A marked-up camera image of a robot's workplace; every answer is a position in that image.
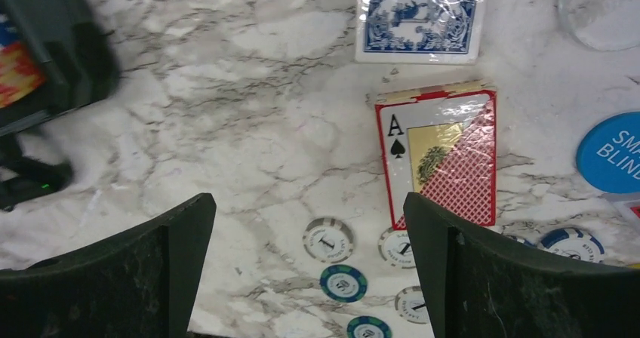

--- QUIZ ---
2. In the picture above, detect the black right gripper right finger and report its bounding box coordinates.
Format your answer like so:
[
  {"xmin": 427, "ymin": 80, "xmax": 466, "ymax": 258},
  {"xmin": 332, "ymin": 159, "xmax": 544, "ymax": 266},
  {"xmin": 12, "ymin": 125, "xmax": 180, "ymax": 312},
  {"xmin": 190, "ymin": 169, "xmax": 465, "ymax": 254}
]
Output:
[{"xmin": 403, "ymin": 192, "xmax": 639, "ymax": 337}]

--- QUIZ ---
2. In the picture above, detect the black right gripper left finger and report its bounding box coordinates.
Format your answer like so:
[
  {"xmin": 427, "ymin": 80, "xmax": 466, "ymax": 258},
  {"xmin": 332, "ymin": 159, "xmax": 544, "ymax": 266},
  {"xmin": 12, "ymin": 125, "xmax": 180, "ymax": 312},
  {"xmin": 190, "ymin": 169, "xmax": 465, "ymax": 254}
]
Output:
[{"xmin": 1, "ymin": 193, "xmax": 217, "ymax": 337}]

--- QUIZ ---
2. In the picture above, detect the red playing card deck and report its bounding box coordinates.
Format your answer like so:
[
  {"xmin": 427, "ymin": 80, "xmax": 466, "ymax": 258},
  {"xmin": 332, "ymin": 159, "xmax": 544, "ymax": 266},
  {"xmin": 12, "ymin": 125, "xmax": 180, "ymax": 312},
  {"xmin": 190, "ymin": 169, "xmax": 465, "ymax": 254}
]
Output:
[{"xmin": 374, "ymin": 81, "xmax": 497, "ymax": 230}]

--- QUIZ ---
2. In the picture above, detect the blue small blind button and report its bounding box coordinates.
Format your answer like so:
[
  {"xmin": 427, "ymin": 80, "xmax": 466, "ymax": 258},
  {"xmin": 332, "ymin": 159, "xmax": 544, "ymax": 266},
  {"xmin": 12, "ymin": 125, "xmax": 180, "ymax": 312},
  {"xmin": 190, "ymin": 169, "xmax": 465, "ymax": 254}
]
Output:
[{"xmin": 576, "ymin": 111, "xmax": 639, "ymax": 194}]

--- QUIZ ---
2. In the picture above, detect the blue playing card deck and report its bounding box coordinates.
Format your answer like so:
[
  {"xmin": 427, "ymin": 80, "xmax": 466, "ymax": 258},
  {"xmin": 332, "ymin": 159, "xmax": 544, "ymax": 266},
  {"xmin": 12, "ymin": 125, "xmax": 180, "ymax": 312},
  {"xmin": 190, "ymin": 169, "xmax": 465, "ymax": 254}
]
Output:
[{"xmin": 355, "ymin": 0, "xmax": 486, "ymax": 65}]

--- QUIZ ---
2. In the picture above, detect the clear round dealer button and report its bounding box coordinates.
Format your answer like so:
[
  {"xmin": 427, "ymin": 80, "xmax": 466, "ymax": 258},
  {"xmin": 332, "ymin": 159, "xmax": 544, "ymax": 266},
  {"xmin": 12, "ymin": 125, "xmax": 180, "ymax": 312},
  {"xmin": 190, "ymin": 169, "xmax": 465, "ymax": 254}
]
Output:
[{"xmin": 558, "ymin": 0, "xmax": 639, "ymax": 52}]

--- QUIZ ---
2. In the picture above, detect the black poker set case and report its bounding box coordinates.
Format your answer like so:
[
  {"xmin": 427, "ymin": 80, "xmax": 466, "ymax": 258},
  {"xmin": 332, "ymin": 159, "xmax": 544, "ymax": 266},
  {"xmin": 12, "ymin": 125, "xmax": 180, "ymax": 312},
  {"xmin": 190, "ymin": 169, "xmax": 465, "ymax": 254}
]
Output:
[{"xmin": 1, "ymin": 0, "xmax": 120, "ymax": 135}]

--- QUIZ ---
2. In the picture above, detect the green blue poker chip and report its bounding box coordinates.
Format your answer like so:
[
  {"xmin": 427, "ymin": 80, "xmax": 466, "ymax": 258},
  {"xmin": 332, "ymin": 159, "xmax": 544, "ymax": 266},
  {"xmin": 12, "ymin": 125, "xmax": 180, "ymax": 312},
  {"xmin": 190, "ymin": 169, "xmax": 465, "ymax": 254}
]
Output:
[
  {"xmin": 319, "ymin": 264, "xmax": 368, "ymax": 303},
  {"xmin": 346, "ymin": 316, "xmax": 392, "ymax": 338}
]

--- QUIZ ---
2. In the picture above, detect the blue white poker chip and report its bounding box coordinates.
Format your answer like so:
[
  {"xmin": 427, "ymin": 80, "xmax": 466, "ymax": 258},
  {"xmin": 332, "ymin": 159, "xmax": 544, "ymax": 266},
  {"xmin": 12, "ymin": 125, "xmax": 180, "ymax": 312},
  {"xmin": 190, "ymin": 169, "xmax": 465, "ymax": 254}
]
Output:
[{"xmin": 538, "ymin": 227, "xmax": 605, "ymax": 263}]

